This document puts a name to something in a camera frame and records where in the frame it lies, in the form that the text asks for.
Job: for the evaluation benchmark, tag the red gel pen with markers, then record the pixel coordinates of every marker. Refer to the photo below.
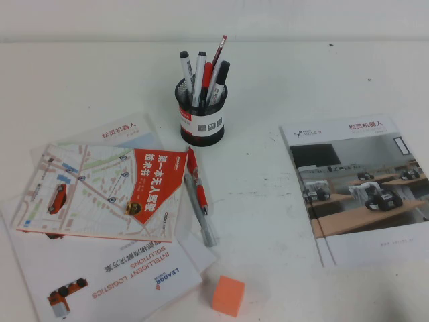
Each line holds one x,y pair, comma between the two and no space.
197,181

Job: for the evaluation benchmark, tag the black mesh pen holder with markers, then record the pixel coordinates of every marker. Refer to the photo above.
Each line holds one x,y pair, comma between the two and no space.
201,132

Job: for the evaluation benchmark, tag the grey silver pen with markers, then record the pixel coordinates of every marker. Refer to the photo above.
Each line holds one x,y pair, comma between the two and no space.
205,221

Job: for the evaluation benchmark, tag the red capped pen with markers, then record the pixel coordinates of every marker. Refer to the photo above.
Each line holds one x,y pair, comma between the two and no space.
207,75

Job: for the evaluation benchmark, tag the pens in holder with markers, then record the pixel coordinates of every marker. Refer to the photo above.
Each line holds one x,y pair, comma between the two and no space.
219,50

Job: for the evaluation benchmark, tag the white marker with black cap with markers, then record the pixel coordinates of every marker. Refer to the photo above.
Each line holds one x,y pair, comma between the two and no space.
222,75
199,72
187,72

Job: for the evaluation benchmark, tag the white brochure with red title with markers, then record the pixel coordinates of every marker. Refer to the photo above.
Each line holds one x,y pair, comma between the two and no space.
127,132

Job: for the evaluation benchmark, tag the map cover book with red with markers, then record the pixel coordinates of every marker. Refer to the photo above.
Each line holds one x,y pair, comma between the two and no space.
94,188

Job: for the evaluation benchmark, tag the orange foam cube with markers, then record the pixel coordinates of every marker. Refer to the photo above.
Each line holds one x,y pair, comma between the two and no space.
228,296

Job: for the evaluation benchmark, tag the brochure with classroom photo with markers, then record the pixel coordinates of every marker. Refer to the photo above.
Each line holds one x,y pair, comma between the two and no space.
355,188

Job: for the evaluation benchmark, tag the white logistics brochure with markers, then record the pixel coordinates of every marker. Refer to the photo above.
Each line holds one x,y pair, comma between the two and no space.
100,275

